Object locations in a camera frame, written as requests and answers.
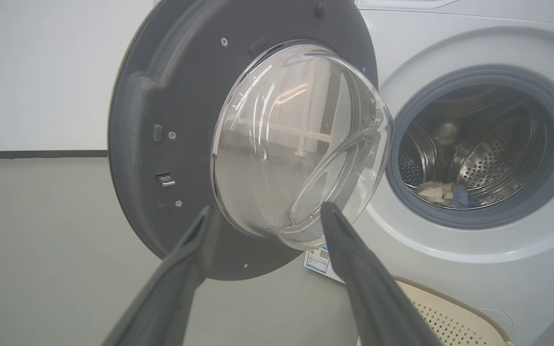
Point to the blue cartoon print garment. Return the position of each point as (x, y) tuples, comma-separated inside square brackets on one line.
[(459, 196)]

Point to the cream perforated laundry basket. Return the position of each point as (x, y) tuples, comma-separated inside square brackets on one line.
[(431, 294)]

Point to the white front-load washing machine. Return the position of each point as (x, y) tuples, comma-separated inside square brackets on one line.
[(498, 288)]

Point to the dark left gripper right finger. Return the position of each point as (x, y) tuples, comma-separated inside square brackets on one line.
[(378, 307)]

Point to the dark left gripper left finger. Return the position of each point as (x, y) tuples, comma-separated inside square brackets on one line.
[(171, 298)]

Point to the beige cloth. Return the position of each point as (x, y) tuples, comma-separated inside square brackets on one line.
[(433, 193)]

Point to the round dark washing machine door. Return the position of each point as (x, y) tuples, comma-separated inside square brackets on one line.
[(161, 72)]

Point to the blue white energy label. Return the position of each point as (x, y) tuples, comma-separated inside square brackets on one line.
[(318, 262)]

